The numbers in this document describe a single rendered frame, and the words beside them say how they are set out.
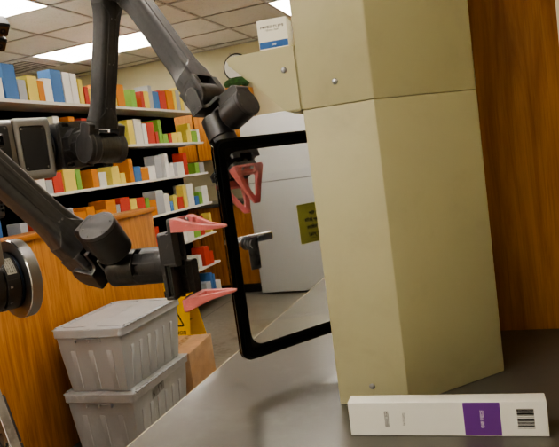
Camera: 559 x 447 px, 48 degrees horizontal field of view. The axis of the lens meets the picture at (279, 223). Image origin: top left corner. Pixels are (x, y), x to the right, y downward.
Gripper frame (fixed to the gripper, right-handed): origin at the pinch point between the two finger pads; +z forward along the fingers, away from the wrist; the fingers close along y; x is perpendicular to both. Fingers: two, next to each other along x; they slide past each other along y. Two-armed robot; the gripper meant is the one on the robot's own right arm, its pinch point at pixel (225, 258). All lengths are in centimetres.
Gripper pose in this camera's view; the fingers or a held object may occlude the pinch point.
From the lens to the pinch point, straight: 93.1
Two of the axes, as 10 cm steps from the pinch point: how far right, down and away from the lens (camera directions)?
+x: 3.3, -1.4, 9.3
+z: 9.3, -1.0, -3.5
